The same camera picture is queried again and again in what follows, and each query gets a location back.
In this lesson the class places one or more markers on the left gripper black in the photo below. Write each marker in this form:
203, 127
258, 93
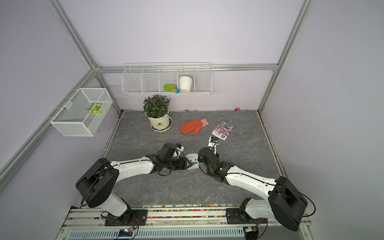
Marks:
182, 164

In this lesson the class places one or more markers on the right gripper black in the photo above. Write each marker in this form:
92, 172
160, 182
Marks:
199, 158

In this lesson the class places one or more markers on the white alarm device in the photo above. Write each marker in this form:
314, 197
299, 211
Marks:
193, 157

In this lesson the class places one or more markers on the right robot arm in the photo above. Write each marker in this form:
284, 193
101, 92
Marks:
286, 203

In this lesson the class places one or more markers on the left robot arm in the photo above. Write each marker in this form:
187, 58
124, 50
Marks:
96, 185

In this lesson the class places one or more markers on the red orange work glove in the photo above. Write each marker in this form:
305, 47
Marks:
194, 126

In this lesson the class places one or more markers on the flower seed packet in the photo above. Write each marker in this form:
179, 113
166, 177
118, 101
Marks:
223, 130

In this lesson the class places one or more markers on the potted green plant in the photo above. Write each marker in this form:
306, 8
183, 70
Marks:
156, 109

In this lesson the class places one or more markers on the green toy shovel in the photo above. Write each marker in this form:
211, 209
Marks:
171, 88

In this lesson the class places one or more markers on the small white pot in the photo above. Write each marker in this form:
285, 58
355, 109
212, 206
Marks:
185, 84

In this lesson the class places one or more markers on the green circuit board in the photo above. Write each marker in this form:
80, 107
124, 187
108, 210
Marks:
125, 233

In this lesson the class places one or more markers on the green leaf toy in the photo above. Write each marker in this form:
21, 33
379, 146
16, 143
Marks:
96, 109

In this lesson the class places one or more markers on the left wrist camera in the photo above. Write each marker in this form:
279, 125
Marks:
180, 147

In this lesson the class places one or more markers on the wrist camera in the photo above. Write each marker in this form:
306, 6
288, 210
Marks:
180, 147
213, 141

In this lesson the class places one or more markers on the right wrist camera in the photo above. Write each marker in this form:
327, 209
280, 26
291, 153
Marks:
213, 141

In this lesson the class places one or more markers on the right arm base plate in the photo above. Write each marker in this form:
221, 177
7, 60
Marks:
235, 216

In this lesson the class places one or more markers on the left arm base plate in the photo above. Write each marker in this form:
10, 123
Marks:
129, 218

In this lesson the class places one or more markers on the white wire wall shelf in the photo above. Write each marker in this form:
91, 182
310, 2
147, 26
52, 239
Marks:
150, 78

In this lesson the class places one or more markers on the white wire basket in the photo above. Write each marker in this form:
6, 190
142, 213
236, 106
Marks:
73, 119

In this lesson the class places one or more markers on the aluminium mounting rail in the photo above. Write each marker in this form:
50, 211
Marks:
158, 216

